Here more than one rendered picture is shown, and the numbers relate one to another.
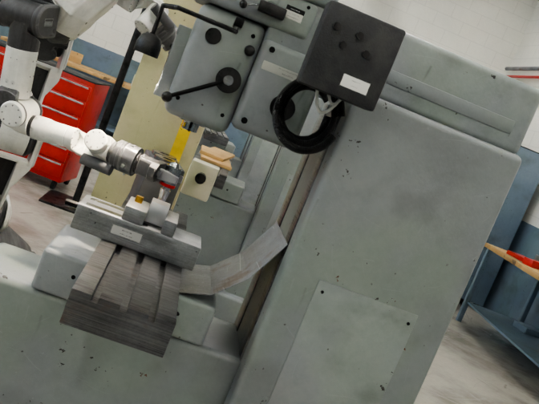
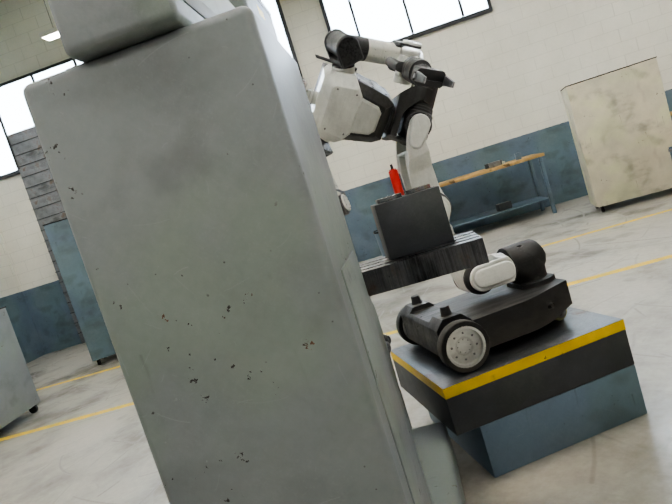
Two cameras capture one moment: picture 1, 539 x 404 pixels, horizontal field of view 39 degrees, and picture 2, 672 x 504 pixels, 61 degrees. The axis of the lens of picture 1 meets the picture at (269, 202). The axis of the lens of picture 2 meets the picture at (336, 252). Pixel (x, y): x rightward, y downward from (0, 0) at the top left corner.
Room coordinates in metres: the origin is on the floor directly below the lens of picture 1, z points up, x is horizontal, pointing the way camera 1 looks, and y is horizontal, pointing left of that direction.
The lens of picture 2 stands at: (2.84, -1.51, 1.20)
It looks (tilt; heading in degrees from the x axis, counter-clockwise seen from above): 6 degrees down; 106
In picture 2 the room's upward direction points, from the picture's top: 17 degrees counter-clockwise
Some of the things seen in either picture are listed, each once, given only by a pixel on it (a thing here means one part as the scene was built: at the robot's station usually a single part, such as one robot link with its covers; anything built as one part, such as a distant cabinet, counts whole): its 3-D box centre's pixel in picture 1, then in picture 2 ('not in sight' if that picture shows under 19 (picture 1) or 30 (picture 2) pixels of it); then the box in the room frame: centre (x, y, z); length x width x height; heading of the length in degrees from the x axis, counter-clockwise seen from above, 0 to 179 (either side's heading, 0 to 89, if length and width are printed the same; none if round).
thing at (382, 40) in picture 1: (350, 56); not in sight; (1.90, -0.05, 1.62); 0.20 x 0.09 x 0.21; 98
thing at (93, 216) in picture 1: (140, 225); not in sight; (2.08, 0.31, 0.99); 0.35 x 0.15 x 0.11; 98
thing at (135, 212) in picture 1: (136, 210); not in sight; (2.08, 0.33, 1.03); 0.15 x 0.06 x 0.04; 8
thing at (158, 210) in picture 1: (157, 212); not in sight; (2.09, 0.28, 1.04); 0.06 x 0.05 x 0.06; 8
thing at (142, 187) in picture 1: (156, 183); (410, 220); (2.58, 0.39, 1.04); 0.22 x 0.12 x 0.20; 17
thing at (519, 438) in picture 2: not in sight; (506, 378); (2.70, 0.97, 0.20); 0.78 x 0.68 x 0.40; 26
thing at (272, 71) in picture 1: (275, 93); not in sight; (2.22, 0.10, 1.47); 0.24 x 0.19 x 0.26; 8
